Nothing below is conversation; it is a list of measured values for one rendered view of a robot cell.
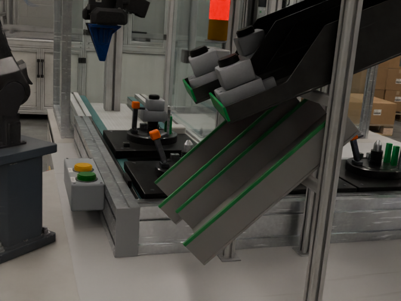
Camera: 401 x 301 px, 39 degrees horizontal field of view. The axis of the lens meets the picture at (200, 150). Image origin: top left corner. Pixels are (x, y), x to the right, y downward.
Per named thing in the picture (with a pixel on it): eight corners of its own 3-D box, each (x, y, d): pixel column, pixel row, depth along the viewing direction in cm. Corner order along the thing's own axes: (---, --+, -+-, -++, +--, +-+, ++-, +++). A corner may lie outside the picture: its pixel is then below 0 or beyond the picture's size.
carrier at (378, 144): (357, 196, 126) (366, 142, 123) (307, 166, 148) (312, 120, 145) (445, 193, 133) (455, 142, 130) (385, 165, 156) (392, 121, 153)
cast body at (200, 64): (195, 98, 90) (179, 57, 88) (193, 93, 94) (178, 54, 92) (244, 79, 89) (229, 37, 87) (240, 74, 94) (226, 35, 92)
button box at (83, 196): (70, 211, 117) (71, 183, 116) (63, 181, 137) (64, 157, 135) (104, 210, 120) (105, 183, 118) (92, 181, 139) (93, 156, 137)
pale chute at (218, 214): (204, 266, 77) (182, 244, 76) (193, 229, 90) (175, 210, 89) (361, 132, 75) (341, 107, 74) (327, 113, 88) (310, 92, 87)
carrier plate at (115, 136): (115, 157, 142) (116, 150, 142) (102, 136, 164) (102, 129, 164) (205, 157, 150) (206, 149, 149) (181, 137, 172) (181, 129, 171)
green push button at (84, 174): (77, 186, 118) (77, 177, 117) (76, 180, 122) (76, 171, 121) (96, 185, 119) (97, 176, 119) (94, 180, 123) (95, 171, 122)
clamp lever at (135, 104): (130, 129, 153) (132, 102, 151) (129, 128, 155) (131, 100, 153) (144, 129, 154) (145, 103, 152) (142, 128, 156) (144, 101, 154)
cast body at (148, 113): (143, 121, 152) (144, 96, 150) (139, 118, 156) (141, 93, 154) (173, 122, 155) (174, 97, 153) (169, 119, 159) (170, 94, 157)
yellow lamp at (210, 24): (210, 40, 136) (212, 19, 135) (204, 38, 141) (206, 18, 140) (230, 41, 138) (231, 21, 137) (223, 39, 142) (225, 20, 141)
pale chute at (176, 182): (176, 225, 91) (157, 206, 90) (170, 198, 104) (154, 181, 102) (308, 111, 89) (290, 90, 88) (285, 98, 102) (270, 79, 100)
